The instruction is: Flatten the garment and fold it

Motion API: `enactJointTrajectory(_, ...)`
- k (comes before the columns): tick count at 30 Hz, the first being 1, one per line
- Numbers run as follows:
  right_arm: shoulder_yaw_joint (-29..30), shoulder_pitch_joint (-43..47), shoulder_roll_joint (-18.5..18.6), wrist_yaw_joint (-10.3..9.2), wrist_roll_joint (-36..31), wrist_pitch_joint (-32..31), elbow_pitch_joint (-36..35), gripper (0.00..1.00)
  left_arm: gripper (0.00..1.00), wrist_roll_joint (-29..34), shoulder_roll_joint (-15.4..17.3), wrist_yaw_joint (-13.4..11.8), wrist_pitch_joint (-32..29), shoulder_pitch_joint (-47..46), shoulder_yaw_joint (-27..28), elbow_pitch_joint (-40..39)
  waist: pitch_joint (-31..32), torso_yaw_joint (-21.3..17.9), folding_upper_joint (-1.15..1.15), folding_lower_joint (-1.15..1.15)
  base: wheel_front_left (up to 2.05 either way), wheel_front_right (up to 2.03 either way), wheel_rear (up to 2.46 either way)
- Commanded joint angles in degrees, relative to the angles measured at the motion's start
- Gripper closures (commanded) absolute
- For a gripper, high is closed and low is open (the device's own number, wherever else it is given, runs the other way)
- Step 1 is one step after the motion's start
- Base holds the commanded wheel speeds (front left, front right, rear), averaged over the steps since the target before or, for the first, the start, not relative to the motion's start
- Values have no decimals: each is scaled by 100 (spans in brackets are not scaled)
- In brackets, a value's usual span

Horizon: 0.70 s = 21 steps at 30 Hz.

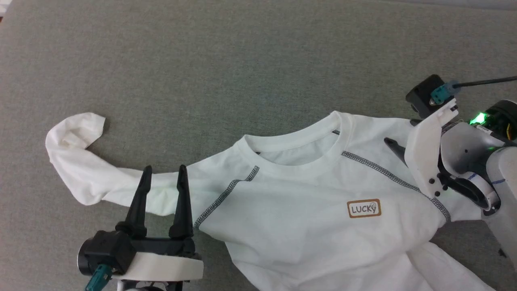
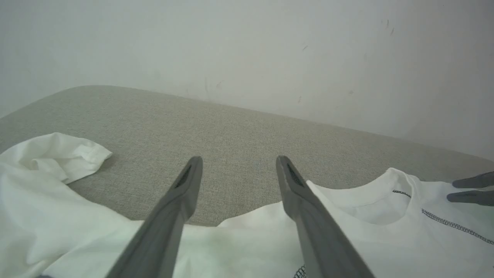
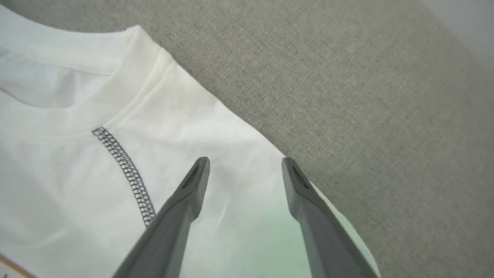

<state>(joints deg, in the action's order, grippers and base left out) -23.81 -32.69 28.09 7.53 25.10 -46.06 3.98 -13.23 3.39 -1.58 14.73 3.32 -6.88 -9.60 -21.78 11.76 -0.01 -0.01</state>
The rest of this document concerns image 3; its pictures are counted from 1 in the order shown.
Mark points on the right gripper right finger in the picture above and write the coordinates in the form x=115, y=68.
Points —
x=320, y=231

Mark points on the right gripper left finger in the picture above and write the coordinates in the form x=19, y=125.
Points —
x=173, y=227

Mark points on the white t-shirt with black stitching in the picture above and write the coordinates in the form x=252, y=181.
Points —
x=77, y=185

